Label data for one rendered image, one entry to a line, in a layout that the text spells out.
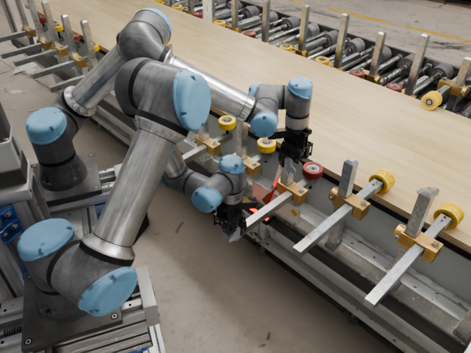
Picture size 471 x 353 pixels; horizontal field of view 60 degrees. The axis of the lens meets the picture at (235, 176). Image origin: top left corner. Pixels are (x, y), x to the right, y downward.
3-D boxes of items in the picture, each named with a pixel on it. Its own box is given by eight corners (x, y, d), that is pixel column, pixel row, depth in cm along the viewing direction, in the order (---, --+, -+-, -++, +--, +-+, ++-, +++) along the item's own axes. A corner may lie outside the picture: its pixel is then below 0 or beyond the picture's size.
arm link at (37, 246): (63, 243, 102) (48, 204, 94) (101, 267, 97) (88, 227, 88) (21, 277, 94) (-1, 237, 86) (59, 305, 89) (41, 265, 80)
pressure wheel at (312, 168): (311, 197, 166) (315, 175, 158) (296, 188, 170) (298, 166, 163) (323, 188, 170) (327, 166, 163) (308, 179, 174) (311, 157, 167)
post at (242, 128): (241, 195, 187) (242, 102, 156) (235, 192, 189) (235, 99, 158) (247, 192, 189) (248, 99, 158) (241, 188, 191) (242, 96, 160)
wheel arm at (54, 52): (17, 68, 257) (14, 61, 255) (15, 66, 259) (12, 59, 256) (80, 49, 281) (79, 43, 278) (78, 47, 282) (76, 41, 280)
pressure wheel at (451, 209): (454, 209, 132) (429, 208, 138) (460, 230, 134) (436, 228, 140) (462, 200, 135) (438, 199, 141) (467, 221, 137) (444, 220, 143)
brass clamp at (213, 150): (212, 157, 188) (212, 148, 185) (193, 145, 195) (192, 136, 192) (221, 152, 191) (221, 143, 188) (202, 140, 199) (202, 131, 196)
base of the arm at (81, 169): (40, 195, 131) (29, 171, 124) (40, 167, 142) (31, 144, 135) (89, 185, 135) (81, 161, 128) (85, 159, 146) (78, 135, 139)
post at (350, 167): (331, 260, 160) (353, 164, 130) (324, 255, 162) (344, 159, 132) (336, 255, 162) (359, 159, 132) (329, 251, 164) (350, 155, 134)
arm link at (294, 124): (280, 113, 129) (297, 104, 134) (280, 125, 132) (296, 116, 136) (299, 122, 125) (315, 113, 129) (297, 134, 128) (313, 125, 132)
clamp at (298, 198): (298, 206, 158) (300, 196, 155) (272, 189, 166) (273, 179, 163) (308, 199, 161) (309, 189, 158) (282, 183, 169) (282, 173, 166)
